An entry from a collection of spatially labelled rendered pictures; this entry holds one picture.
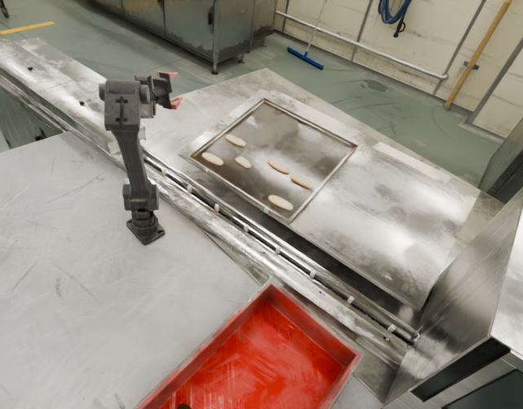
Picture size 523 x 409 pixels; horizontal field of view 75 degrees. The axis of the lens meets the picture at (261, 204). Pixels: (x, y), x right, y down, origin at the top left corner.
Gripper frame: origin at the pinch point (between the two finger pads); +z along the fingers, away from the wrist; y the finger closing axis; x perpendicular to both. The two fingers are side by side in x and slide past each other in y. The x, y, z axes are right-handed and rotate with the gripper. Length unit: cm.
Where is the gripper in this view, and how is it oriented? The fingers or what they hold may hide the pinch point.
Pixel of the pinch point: (177, 86)
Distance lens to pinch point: 148.1
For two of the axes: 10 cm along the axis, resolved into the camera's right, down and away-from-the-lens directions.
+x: 8.5, 2.9, -4.4
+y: 0.4, 8.0, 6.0
